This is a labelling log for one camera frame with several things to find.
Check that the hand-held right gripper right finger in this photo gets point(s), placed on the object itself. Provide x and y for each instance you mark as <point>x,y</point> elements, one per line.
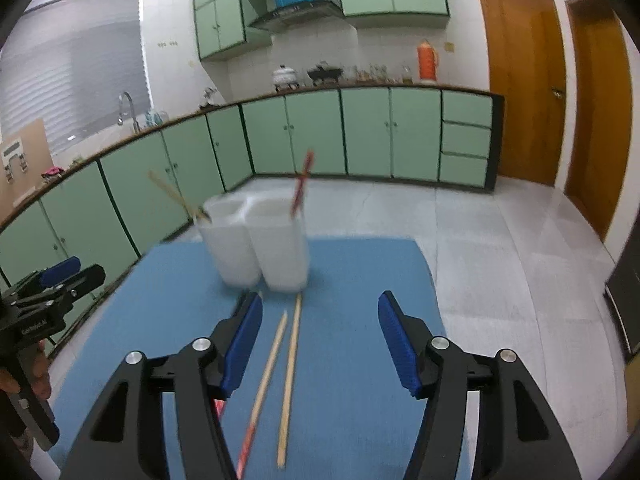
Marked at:
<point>397,345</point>

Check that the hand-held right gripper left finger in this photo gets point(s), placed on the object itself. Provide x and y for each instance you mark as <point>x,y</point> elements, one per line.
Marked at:
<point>245,345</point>

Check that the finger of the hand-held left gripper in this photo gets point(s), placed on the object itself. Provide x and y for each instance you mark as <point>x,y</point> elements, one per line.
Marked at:
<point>85,282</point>
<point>60,270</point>

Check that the red and wooden chopstick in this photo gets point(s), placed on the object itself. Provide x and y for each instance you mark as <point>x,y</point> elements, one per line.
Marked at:
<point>265,380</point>

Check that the white two-compartment utensil holder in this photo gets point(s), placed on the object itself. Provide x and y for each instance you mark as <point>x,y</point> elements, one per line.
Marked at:
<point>280,255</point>

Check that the person's left hand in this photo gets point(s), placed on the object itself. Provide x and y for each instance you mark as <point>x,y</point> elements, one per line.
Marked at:
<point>39,367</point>

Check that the blue table mat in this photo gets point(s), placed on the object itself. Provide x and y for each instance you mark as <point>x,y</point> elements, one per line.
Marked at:
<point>345,310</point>

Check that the pink cloth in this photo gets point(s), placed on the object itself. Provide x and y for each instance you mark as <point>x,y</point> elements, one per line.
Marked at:
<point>52,172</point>

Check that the cardboard board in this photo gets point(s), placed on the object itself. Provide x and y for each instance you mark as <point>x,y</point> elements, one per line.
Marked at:
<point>37,152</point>

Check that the chrome faucet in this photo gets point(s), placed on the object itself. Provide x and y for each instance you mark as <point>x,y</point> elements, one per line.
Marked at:
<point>131,107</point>

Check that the dish soap bottle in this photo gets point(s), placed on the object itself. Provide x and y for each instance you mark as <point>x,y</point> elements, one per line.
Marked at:
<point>153,118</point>

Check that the grey window blind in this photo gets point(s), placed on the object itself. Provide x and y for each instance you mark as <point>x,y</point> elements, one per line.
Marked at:
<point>75,70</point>

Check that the green base cabinets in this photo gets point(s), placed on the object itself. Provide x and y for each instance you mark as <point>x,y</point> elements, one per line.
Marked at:
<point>365,130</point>

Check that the small kettle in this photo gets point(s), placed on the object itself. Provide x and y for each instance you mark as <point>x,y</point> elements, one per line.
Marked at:
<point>211,98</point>

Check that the glass jar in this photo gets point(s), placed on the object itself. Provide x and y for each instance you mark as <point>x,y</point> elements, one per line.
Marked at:
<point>406,75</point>

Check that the white lidded pot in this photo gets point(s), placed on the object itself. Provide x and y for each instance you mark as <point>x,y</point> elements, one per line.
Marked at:
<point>285,77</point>

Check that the patterned mug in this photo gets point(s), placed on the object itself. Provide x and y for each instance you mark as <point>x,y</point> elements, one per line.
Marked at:
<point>378,74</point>

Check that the white canister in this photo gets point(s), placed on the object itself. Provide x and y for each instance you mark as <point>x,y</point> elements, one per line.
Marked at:
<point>354,75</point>

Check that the black wok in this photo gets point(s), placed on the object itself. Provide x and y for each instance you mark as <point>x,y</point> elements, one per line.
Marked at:
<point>324,74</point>

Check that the orange thermos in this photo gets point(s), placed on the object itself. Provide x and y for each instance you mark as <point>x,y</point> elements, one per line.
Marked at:
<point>428,62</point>

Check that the wooden door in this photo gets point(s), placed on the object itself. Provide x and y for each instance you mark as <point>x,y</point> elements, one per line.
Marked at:
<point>520,85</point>
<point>597,110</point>

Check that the black range hood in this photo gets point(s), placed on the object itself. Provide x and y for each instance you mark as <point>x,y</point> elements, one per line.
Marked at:
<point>300,16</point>

